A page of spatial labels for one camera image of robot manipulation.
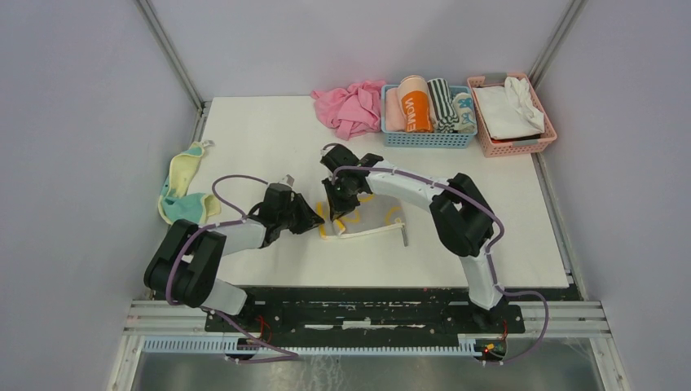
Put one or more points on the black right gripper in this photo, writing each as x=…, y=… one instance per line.
x=338, y=208

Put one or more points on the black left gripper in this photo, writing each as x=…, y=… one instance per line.
x=310, y=218

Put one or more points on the yellow grey patterned towel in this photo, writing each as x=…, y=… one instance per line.
x=375, y=214

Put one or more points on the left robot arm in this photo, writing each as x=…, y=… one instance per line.
x=185, y=266

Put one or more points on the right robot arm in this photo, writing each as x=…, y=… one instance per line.
x=465, y=224

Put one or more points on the blue plastic basket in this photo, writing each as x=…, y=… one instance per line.
x=431, y=140

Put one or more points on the crumpled pink towel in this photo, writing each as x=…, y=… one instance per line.
x=350, y=111

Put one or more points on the pale pink rolled towel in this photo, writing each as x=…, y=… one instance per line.
x=394, y=118

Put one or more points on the pale yellow teal towel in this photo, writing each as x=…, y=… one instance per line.
x=175, y=202

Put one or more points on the orange rolled towel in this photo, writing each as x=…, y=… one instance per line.
x=413, y=99

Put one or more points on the black white striped rolled towel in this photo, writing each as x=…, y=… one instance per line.
x=447, y=119

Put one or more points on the white teal rolled towel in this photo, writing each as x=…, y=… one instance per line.
x=463, y=104

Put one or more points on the pink plastic basket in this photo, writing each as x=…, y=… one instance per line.
x=495, y=148

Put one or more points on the white folded cloth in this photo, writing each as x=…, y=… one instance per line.
x=508, y=110

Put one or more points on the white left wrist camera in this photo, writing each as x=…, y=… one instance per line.
x=287, y=180

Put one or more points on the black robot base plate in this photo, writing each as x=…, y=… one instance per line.
x=291, y=318

